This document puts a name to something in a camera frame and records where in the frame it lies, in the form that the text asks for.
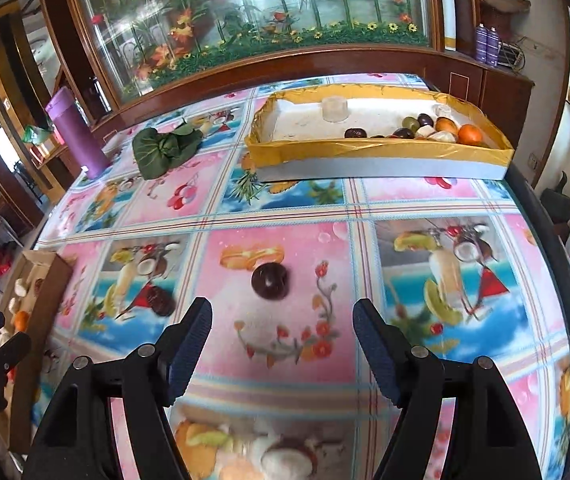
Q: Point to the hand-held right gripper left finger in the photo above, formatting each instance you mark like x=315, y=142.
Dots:
x=192, y=350

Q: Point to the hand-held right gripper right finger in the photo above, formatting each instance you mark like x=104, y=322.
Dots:
x=375, y=355

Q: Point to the beige round cake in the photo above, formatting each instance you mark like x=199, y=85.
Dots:
x=13, y=305
x=21, y=287
x=4, y=340

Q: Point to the cardboard box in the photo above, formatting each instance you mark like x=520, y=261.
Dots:
x=40, y=350

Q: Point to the large orange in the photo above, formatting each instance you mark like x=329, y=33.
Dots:
x=21, y=320

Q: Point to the dark brown round fruit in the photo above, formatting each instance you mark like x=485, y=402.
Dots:
x=270, y=281

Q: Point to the yellow-taped foam box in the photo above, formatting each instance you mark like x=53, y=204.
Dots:
x=365, y=157

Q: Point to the dark red date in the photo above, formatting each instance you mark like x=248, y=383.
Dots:
x=355, y=133

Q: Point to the small orange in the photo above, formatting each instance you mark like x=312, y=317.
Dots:
x=471, y=135

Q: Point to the fruit-print tablecloth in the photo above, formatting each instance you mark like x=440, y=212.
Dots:
x=225, y=290

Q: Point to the wrinkled red date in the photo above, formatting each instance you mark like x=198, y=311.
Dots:
x=39, y=285

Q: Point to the green packet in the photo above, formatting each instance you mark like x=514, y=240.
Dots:
x=35, y=135

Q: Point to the green leaf-wrapped bundle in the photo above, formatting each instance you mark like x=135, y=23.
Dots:
x=160, y=152

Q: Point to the purple bottle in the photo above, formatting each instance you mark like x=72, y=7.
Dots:
x=77, y=135

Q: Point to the wooden shelf unit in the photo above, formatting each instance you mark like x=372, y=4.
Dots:
x=10, y=110

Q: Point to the white fruit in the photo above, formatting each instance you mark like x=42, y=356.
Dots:
x=440, y=136

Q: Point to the green fruit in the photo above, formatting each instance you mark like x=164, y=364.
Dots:
x=409, y=121

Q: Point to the dark bag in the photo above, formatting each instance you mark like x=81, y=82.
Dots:
x=557, y=200

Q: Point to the dark plum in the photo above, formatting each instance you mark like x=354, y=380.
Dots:
x=424, y=120

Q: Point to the yellow-orange fruit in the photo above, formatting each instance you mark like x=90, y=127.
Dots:
x=446, y=123

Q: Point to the purple spray can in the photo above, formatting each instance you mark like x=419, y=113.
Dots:
x=481, y=45
x=492, y=46

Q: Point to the white yellow-striped tube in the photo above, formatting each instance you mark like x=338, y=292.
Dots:
x=447, y=5

